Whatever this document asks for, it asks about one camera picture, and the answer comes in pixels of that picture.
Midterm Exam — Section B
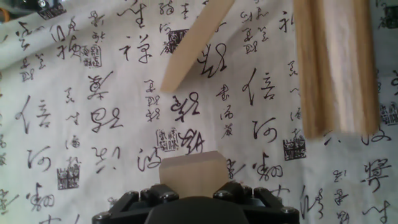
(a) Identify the beige calligraphy print cloth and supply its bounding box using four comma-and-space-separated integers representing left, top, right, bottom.
0, 0, 398, 224

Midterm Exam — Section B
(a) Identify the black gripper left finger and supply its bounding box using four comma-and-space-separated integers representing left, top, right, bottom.
92, 183, 180, 224

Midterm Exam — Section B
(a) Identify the small wooden block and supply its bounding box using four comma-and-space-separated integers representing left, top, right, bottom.
159, 151, 230, 199

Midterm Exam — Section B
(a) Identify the long light wooden plank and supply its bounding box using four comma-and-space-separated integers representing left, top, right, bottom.
160, 0, 236, 93

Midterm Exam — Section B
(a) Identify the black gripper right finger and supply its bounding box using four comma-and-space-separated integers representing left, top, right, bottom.
213, 181, 300, 224

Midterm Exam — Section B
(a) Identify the wooden picture frame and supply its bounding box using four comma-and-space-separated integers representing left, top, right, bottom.
292, 0, 382, 140

